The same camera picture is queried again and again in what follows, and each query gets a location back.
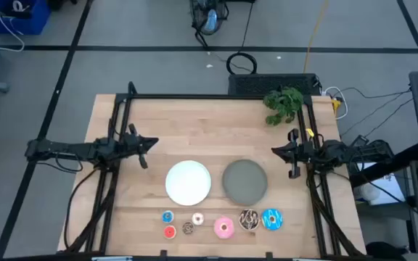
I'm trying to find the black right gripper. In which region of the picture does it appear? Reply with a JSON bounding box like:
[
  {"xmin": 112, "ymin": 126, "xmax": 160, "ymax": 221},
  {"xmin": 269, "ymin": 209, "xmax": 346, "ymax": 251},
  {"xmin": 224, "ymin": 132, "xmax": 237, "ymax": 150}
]
[{"xmin": 271, "ymin": 128, "xmax": 317, "ymax": 179}]

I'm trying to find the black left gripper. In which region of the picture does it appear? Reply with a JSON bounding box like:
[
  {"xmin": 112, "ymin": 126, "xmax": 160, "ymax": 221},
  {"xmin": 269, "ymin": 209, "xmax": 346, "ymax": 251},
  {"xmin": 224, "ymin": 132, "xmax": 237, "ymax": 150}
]
[{"xmin": 120, "ymin": 123, "xmax": 159, "ymax": 170}]

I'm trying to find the large blue donut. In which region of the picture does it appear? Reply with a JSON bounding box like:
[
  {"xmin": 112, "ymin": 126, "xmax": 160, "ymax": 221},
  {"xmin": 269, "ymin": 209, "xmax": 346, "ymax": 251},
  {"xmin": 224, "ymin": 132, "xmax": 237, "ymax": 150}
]
[{"xmin": 261, "ymin": 208, "xmax": 284, "ymax": 231}]

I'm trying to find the large chocolate donut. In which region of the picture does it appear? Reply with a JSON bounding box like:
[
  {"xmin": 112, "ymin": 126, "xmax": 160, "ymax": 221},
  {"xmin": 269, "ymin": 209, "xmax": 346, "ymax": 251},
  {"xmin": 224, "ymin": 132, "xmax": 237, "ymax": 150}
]
[{"xmin": 238, "ymin": 208, "xmax": 261, "ymax": 231}]

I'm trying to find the large pink donut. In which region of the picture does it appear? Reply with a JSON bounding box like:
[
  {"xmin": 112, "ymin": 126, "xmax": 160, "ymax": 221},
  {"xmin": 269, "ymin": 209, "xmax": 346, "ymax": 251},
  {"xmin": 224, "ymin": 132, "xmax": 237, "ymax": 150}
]
[{"xmin": 213, "ymin": 216, "xmax": 236, "ymax": 240}]

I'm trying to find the grey round plate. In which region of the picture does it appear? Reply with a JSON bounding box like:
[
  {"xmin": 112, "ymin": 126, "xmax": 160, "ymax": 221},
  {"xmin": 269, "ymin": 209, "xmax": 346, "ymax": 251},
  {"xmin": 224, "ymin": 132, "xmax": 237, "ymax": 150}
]
[{"xmin": 221, "ymin": 159, "xmax": 269, "ymax": 206}]

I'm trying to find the green leafy plant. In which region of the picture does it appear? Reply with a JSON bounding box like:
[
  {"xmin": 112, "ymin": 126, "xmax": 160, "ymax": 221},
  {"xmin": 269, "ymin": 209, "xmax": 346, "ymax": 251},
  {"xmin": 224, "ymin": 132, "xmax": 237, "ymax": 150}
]
[{"xmin": 263, "ymin": 86, "xmax": 304, "ymax": 127}]

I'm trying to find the white round plate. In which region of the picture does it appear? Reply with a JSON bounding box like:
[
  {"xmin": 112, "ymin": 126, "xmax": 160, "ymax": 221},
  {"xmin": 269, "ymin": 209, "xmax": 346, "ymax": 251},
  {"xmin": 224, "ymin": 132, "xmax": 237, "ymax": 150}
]
[{"xmin": 165, "ymin": 159, "xmax": 213, "ymax": 207}]

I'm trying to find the black perforated computer case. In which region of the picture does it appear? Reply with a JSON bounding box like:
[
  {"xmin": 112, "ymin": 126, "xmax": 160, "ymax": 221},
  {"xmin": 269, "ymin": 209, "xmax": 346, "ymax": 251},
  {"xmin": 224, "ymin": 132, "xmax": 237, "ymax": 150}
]
[{"xmin": 228, "ymin": 73, "xmax": 321, "ymax": 96}]

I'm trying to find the white paper sheet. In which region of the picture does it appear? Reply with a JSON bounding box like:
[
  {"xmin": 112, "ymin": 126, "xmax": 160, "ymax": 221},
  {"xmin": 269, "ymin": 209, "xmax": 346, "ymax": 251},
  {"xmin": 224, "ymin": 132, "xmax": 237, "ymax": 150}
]
[{"xmin": 353, "ymin": 162, "xmax": 406, "ymax": 207}]

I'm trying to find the black floor fan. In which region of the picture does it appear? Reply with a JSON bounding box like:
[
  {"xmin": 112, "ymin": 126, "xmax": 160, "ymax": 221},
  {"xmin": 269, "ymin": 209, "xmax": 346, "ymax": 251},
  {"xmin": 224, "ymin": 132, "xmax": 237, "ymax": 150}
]
[{"xmin": 189, "ymin": 0, "xmax": 229, "ymax": 48}]

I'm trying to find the large blue plastic bin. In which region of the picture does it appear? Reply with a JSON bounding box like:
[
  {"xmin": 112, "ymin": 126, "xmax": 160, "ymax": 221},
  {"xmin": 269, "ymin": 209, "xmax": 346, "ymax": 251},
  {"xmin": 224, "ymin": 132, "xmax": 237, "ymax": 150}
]
[{"xmin": 0, "ymin": 0, "xmax": 52, "ymax": 36}]

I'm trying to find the black aluminium table frame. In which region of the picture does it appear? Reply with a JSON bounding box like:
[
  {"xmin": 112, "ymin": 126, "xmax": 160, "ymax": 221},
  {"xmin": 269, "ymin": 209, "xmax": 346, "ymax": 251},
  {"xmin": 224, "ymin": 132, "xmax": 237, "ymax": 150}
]
[{"xmin": 58, "ymin": 81, "xmax": 368, "ymax": 259}]

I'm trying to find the looped white power cable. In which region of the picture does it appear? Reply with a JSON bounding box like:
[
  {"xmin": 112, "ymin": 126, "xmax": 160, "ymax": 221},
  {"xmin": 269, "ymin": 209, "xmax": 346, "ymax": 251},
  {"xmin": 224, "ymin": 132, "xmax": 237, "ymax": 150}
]
[{"xmin": 324, "ymin": 86, "xmax": 349, "ymax": 120}]

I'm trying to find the coiled black cable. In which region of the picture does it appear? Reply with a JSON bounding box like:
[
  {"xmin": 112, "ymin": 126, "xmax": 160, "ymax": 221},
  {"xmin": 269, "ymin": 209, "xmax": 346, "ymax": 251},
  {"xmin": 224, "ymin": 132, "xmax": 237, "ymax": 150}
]
[{"xmin": 225, "ymin": 52, "xmax": 258, "ymax": 75}]

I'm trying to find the yellow floor cable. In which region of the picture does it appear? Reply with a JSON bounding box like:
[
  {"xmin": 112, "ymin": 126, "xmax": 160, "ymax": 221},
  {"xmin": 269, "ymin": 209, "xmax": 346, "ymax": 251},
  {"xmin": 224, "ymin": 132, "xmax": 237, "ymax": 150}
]
[{"xmin": 303, "ymin": 0, "xmax": 330, "ymax": 73}]

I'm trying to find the long white floor cable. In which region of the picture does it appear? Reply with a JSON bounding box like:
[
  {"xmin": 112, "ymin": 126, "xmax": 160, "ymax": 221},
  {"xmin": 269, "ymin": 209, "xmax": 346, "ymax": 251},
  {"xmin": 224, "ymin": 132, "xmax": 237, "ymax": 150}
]
[{"xmin": 0, "ymin": 0, "xmax": 25, "ymax": 52}]

